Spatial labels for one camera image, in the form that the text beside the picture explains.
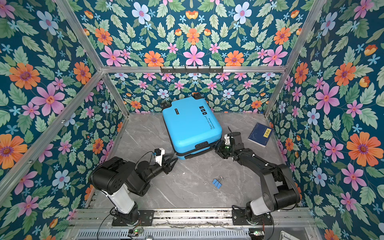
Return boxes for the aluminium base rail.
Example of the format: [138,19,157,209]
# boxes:
[69,208,315,229]

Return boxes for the metal hook rail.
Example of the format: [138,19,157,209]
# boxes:
[160,66,224,74]

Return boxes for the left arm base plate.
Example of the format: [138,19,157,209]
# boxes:
[112,209,155,227]

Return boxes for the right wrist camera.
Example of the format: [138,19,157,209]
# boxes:
[224,134,231,146]

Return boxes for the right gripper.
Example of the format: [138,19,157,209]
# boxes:
[210,139,236,159]

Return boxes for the blue binder clip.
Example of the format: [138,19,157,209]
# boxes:
[212,176,223,189]

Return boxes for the blue suitcase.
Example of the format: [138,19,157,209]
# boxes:
[161,93,223,160]

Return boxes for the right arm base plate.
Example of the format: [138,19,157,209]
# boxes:
[232,207,274,226]

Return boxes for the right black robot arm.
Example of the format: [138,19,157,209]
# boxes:
[215,132,301,225]

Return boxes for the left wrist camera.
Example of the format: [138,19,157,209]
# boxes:
[154,148,165,166]

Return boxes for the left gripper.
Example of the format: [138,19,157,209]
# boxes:
[144,154,177,185]

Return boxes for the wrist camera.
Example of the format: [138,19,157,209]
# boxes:
[154,148,165,166]
[224,134,231,146]

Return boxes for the dark blue book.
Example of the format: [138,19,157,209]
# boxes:
[248,123,274,147]

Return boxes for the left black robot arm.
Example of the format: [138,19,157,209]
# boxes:
[89,155,178,226]

